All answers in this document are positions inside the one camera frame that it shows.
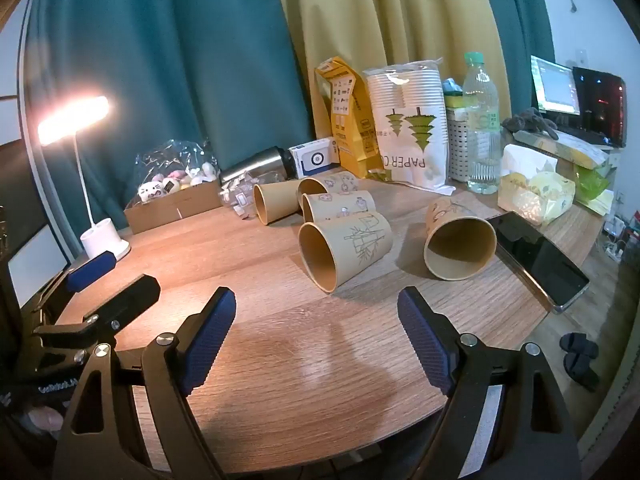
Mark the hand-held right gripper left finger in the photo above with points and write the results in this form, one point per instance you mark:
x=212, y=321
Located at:
x=210, y=342

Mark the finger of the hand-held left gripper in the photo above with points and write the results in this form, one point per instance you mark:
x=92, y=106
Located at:
x=92, y=267
x=127, y=295

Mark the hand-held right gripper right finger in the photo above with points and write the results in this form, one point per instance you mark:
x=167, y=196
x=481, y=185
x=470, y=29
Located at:
x=425, y=345

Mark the bamboo print brown paper cup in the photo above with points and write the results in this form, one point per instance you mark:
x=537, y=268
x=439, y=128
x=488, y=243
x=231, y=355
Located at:
x=352, y=240

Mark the leaf print brown paper cup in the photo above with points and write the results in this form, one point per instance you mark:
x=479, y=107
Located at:
x=442, y=215

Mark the plain brown paper cup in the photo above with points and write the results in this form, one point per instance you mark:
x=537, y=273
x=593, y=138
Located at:
x=280, y=201

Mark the figure print brown paper cup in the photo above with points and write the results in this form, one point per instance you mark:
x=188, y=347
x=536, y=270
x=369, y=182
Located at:
x=336, y=182
x=345, y=206

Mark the white desk lamp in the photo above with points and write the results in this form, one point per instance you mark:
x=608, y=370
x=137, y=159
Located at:
x=102, y=242

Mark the white panel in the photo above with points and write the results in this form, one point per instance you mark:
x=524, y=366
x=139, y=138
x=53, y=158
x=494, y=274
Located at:
x=37, y=265

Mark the cardboard box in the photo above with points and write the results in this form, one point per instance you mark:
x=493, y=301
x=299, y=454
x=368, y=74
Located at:
x=170, y=207

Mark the clear bag of small toys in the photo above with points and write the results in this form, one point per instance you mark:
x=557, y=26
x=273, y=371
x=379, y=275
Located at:
x=170, y=170

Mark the black smartphone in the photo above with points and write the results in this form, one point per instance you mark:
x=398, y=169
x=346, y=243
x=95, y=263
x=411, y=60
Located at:
x=537, y=260

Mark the clear plastic packet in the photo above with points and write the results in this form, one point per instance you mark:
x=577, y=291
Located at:
x=240, y=199

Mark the black slipper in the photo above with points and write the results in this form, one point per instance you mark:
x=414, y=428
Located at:
x=579, y=345
x=582, y=372

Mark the steel thermos bottle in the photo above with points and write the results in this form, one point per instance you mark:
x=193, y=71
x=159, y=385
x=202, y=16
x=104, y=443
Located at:
x=255, y=165

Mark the yellow tissue pack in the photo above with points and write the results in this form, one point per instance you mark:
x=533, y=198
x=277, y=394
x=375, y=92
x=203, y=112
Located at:
x=537, y=197

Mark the white perforated basket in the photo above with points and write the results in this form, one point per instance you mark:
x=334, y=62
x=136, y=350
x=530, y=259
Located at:
x=457, y=145

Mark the clear water bottle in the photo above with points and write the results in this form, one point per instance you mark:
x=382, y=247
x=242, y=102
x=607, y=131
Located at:
x=481, y=150

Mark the white and blue box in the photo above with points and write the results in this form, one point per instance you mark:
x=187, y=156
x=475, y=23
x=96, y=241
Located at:
x=314, y=158

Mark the white power strip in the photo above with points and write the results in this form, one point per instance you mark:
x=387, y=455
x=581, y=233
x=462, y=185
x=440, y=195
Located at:
x=614, y=250

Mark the pack of white paper cups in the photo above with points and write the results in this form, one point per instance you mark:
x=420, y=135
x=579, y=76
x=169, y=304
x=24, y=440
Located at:
x=412, y=125

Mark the teal curtain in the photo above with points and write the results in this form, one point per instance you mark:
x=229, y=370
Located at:
x=165, y=50

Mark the green plastic bag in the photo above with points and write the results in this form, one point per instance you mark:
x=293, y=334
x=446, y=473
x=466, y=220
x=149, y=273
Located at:
x=592, y=187

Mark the yellow paper bag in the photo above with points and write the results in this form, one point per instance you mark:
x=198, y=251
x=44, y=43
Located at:
x=350, y=125

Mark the flat printed box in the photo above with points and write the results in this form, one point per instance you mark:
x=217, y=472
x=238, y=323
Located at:
x=565, y=147

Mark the grey glove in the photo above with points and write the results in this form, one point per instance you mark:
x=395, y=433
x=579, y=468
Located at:
x=527, y=121

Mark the blue and yellow sponge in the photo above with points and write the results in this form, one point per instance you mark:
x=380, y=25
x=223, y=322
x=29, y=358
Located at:
x=453, y=94

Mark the laptop screen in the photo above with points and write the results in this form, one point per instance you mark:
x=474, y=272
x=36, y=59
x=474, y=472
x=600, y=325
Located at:
x=555, y=85

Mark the yellow curtain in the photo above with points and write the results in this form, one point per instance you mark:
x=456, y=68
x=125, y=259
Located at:
x=390, y=10

